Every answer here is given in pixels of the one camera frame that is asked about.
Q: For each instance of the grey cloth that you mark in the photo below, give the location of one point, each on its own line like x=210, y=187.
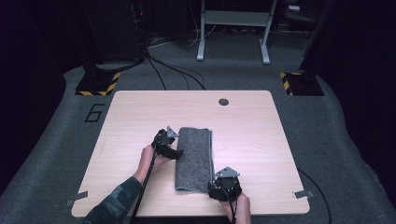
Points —
x=194, y=158

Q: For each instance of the small white box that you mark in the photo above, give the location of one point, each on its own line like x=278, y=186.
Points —
x=294, y=8

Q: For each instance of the black stand with striped base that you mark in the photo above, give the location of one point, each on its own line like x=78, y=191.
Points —
x=98, y=83
x=303, y=84

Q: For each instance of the person's left hand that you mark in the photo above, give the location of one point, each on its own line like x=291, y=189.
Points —
x=149, y=163

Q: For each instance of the grey tape strip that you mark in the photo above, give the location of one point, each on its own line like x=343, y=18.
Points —
x=77, y=197
x=303, y=194

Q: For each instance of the dark round table grommet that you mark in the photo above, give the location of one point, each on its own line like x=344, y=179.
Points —
x=223, y=102

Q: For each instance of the person's right hand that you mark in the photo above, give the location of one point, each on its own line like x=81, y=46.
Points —
x=241, y=210

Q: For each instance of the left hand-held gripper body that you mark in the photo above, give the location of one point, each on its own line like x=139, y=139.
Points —
x=162, y=141

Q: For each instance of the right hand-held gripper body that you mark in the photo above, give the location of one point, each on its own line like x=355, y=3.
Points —
x=229, y=185

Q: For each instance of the black cabinet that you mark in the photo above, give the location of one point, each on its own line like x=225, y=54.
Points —
x=115, y=28

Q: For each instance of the white metal desk frame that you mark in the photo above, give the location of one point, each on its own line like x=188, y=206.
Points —
x=235, y=18

